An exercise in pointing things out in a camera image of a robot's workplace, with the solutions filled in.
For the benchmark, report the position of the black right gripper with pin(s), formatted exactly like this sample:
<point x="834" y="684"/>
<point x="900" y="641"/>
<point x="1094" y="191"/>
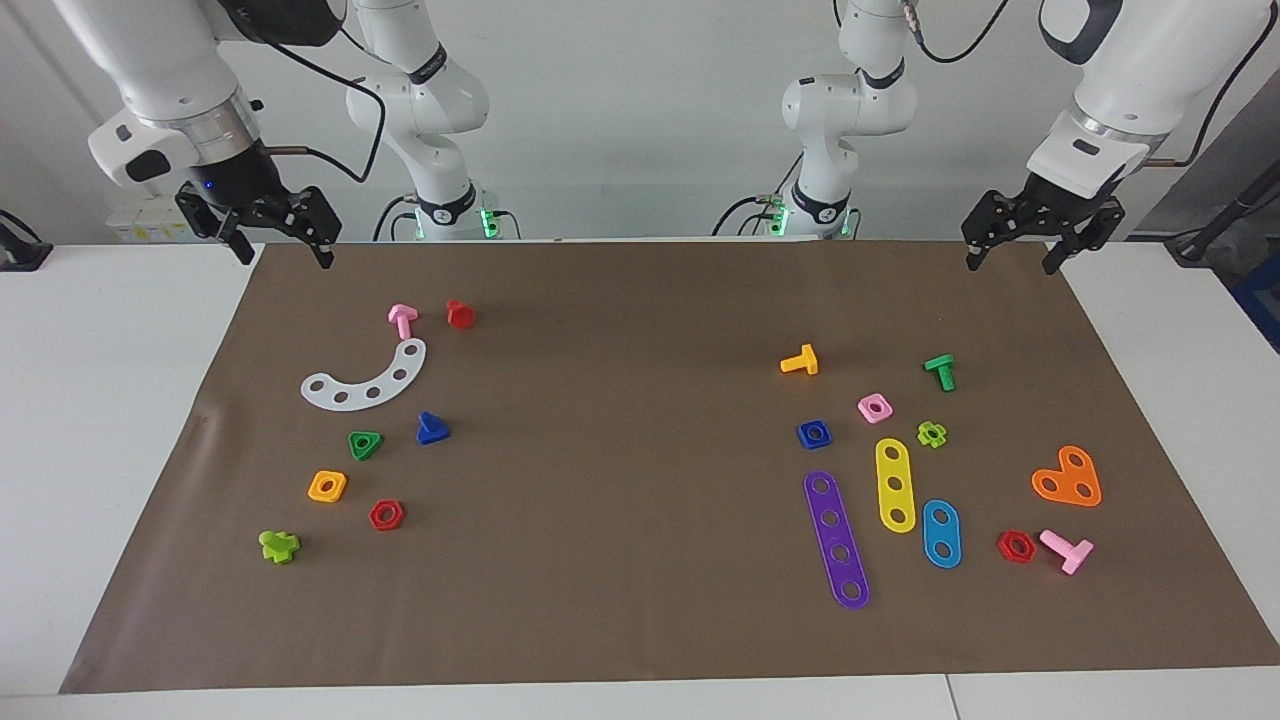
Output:
<point x="240" y="180"/>

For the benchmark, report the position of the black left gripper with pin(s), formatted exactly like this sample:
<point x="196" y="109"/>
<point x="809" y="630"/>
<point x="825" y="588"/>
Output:
<point x="1050" y="205"/>

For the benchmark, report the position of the blue plastic screw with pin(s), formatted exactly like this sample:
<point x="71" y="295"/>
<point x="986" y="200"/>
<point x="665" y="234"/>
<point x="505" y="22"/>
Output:
<point x="432" y="432"/>

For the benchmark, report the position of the blue square nut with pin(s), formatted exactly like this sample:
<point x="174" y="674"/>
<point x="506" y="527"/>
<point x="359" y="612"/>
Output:
<point x="803" y="435"/>

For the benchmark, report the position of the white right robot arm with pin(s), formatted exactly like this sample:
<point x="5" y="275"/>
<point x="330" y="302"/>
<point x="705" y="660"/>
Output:
<point x="160" y="60"/>

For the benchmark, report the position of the pink plastic screw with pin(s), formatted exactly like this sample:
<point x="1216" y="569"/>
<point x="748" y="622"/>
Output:
<point x="1072" y="552"/>
<point x="403" y="318"/>

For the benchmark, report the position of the red plastic screw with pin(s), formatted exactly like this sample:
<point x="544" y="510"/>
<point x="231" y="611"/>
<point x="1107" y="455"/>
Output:
<point x="460" y="315"/>

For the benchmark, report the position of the lime green cross nut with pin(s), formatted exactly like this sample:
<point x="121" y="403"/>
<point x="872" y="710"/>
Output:
<point x="923" y="434"/>

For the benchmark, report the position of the green triangle nut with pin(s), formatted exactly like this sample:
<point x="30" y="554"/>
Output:
<point x="372" y="440"/>

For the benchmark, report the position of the pink square nut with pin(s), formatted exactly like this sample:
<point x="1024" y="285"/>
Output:
<point x="864" y="408"/>

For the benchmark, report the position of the orange square nut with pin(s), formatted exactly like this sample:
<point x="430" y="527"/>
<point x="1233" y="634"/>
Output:
<point x="315" y="487"/>

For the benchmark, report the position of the orange plastic screw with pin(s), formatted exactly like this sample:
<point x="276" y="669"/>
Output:
<point x="803" y="362"/>

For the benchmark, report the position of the red hexagon nut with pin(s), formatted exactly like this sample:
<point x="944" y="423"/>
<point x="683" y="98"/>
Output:
<point x="1003" y="546"/>
<point x="375" y="516"/>

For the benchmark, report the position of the lime green plastic screw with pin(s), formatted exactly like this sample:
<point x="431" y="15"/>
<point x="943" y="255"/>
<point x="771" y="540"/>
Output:
<point x="278" y="547"/>

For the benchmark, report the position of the white socket box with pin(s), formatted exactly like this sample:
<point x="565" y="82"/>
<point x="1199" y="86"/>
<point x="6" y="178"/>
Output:
<point x="150" y="225"/>

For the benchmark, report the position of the black stand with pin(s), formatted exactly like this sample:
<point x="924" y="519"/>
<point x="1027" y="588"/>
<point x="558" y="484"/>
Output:
<point x="1195" y="245"/>

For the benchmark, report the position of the white curved five-hole plate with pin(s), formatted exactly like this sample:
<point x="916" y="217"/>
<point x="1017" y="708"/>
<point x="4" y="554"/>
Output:
<point x="357" y="397"/>

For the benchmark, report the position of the blue crate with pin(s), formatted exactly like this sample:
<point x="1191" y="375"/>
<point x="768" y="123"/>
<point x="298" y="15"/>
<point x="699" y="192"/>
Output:
<point x="1262" y="300"/>

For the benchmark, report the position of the black table clamp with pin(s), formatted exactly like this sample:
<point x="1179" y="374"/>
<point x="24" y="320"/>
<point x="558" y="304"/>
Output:
<point x="20" y="255"/>

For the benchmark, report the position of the orange-red three-hole angle plate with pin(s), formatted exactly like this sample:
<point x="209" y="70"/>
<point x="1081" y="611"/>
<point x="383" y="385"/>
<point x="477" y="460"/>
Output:
<point x="1068" y="480"/>

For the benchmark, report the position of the yellow three-hole plate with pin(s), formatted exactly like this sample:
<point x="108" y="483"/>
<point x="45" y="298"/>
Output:
<point x="896" y="468"/>

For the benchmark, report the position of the blue two-hole plate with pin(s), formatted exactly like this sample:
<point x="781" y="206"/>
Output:
<point x="941" y="533"/>

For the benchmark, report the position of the purple four-hole plate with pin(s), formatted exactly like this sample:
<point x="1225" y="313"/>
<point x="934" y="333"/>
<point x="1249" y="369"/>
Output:
<point x="833" y="518"/>

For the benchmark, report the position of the brown paper mat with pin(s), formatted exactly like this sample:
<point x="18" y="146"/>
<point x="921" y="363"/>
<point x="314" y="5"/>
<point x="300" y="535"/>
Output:
<point x="620" y="520"/>

